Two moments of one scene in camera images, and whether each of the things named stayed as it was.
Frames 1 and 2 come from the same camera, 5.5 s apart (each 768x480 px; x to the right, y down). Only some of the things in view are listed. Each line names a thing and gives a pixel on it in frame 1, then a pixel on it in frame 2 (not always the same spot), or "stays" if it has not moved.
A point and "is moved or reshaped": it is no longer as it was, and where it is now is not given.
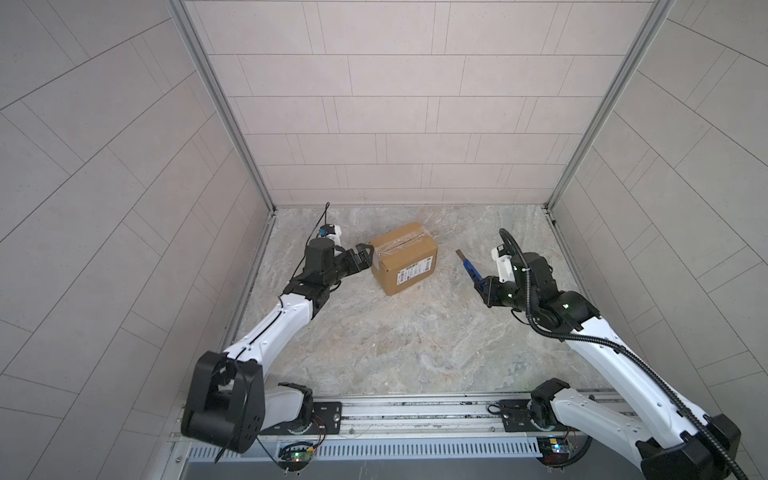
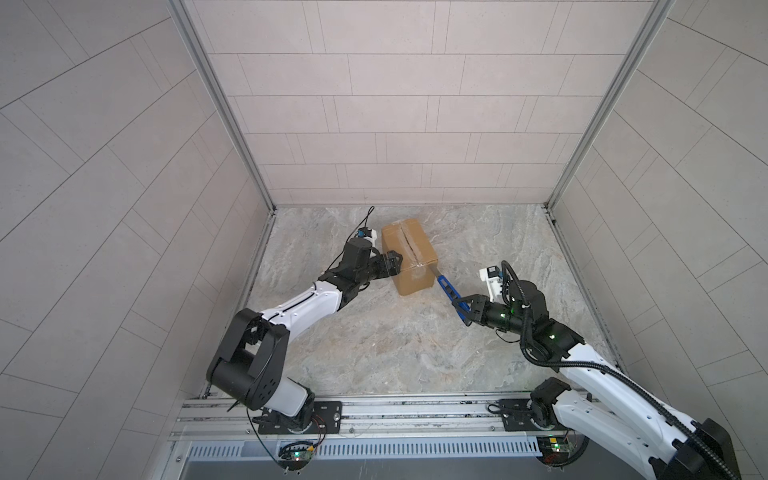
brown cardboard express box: [404, 257] is moved or reshaped
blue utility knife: [471, 270] -> [454, 295]
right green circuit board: [554, 450] stays
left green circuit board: [295, 453] stays
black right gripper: [489, 285] -> [479, 306]
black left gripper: [362, 264] -> [392, 269]
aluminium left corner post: [181, 11] stays
